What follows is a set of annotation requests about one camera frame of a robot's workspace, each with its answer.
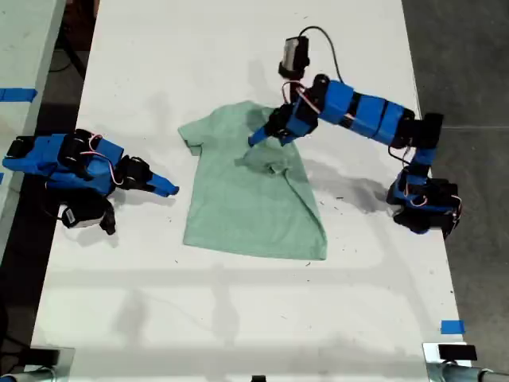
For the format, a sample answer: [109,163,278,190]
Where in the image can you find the white side table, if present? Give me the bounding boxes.
[0,0,68,255]

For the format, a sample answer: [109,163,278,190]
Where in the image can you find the small black box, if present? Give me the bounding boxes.
[437,344,478,362]
[28,348,61,365]

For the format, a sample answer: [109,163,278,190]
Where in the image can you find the black camera box on stalk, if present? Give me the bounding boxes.
[277,35,312,87]
[58,197,118,236]

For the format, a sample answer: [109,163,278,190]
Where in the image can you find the long blue tape strip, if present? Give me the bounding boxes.
[0,88,38,104]

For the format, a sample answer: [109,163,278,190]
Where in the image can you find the black floor cable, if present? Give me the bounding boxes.
[48,21,87,80]

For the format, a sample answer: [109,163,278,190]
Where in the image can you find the short blue tape strip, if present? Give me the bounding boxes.
[440,319,466,336]

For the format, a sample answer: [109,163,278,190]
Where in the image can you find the pale green T-shirt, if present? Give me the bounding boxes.
[177,100,328,262]

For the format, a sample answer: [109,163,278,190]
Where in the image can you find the black camera cable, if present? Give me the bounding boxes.
[298,25,348,85]

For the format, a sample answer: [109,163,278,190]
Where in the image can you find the metal table clamp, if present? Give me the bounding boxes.
[0,346,76,382]
[422,341,509,382]

